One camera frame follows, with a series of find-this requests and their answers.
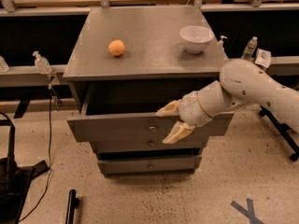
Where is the grey top drawer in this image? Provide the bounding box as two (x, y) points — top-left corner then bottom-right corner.
(66, 83), (235, 144)

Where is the black stand base left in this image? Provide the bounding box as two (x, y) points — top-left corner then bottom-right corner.
(0, 112), (50, 224)

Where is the orange fruit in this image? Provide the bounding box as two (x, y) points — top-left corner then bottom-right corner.
(108, 40), (125, 56)

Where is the grey drawer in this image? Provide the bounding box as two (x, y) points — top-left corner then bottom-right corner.
(66, 83), (235, 144)
(98, 155), (202, 175)
(91, 139), (207, 153)

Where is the grey bottom drawer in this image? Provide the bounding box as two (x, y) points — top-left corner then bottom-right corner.
(98, 155), (202, 175)

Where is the clear water bottle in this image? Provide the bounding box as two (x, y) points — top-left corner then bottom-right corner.
(241, 36), (258, 60)

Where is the grey drawer cabinet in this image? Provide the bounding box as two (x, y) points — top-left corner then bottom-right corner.
(63, 5), (235, 178)

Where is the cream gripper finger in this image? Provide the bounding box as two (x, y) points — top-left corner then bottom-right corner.
(163, 121), (193, 144)
(156, 100), (180, 117)

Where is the grey middle drawer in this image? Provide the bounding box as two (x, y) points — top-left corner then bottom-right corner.
(91, 139), (207, 153)

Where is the black cable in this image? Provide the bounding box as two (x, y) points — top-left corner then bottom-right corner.
(18, 75), (62, 223)

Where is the white bowl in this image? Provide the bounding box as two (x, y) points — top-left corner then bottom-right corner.
(179, 25), (214, 54)

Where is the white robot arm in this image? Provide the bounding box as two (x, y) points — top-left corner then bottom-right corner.
(157, 59), (299, 144)

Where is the clear pump bottle left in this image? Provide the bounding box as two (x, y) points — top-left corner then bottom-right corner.
(33, 50), (52, 74)

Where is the black wheeled stand leg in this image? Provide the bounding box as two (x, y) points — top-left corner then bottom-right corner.
(259, 107), (299, 161)

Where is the small pump bottle right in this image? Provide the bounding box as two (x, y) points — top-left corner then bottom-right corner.
(218, 35), (228, 51)

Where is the clear bottle far left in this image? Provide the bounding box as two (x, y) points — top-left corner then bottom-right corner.
(0, 56), (9, 73)

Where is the black tube on floor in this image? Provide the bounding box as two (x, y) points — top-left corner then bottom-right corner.
(65, 189), (79, 224)

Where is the white wipes packet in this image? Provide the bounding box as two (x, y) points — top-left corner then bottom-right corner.
(255, 49), (271, 68)

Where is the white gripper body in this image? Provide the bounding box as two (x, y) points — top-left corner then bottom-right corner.
(178, 91), (212, 128)

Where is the blue tape cross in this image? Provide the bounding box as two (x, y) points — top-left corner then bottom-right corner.
(231, 199), (264, 224)

